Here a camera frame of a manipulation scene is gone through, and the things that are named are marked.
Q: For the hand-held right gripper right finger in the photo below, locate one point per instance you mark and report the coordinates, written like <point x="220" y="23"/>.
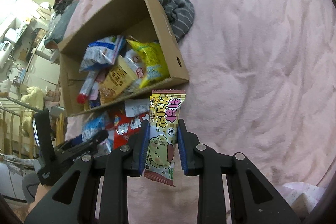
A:
<point x="182" y="150"/>

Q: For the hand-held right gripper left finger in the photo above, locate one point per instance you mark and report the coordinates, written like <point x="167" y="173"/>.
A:
<point x="145" y="150"/>

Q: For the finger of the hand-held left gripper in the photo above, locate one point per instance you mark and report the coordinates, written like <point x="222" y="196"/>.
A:
<point x="97" y="136"/>

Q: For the cream wafer bar packet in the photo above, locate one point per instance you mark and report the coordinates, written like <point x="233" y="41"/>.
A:
<point x="162" y="134"/>

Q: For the pile of mixed snacks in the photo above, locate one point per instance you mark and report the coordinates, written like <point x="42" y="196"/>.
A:
<point x="126" y="129"/>

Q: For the red-end stick packet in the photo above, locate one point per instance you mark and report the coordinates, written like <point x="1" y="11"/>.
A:
<point x="88" y="87"/>

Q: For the blue white snack bag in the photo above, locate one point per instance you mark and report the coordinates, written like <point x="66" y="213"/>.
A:
<point x="99" y="53"/>

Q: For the yellow snack bag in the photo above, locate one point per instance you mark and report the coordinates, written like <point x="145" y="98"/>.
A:
<point x="152" y="61"/>

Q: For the cardboard box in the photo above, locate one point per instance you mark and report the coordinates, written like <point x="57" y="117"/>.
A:
<point x="118" y="11"/>

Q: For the person's left forearm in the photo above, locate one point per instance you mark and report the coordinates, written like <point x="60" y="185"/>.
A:
<point x="39" y="195"/>

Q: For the wooden drying rack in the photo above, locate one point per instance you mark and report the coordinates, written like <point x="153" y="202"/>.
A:
<point x="12" y="129"/>

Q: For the white storage unit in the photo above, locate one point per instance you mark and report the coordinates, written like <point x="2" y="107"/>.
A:
<point x="10" y="182"/>

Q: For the pale yellow plush blanket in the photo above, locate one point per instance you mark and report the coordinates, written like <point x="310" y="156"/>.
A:
<point x="32" y="96"/>

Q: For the white cabinet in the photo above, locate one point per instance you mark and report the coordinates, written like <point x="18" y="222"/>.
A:
<point x="42" y="74"/>

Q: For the white kitchen appliance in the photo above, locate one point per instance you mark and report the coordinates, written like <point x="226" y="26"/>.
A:
<point x="5" y="50"/>

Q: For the pink blanket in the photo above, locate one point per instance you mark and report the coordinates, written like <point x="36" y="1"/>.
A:
<point x="249" y="56"/>

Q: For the pink patterned pillow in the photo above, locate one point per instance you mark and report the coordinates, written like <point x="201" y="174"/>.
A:
<point x="302" y="197"/>

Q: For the grey striped cloth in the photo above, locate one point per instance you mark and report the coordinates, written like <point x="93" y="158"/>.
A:
<point x="178" y="14"/>

